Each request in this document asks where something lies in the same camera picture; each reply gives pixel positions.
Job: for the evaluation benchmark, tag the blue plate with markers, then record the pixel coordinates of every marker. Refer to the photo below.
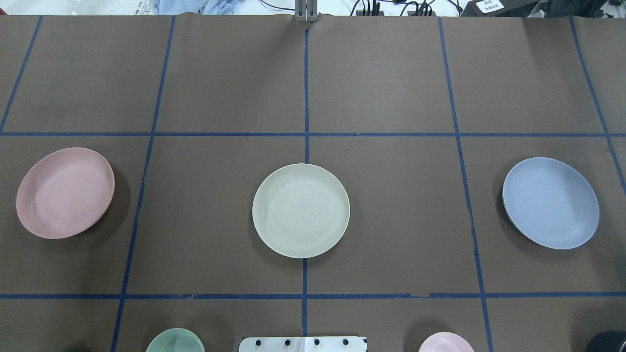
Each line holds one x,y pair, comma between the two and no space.
551,203

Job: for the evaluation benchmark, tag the pink plate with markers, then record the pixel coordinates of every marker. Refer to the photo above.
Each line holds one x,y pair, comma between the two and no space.
65,193

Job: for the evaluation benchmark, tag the cream plate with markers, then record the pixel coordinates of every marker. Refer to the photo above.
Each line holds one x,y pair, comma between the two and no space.
301,210

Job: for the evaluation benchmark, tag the green bowl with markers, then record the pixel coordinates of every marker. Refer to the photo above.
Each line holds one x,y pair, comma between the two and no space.
176,340

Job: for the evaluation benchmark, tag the pink bowl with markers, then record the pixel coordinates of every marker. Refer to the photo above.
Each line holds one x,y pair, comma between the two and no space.
445,342

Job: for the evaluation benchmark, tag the light blue cloth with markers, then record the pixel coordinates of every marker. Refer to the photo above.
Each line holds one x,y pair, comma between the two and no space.
206,7

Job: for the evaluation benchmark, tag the black box with label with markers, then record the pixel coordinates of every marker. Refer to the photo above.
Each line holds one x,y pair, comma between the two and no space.
504,8

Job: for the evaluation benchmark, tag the dark blue pot with lid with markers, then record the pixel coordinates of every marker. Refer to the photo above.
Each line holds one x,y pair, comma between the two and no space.
608,341

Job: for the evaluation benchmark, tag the metal camera post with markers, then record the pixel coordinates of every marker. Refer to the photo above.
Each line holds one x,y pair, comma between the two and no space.
306,11

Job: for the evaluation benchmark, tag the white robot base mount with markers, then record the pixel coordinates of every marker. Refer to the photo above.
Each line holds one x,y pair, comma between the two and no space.
304,344

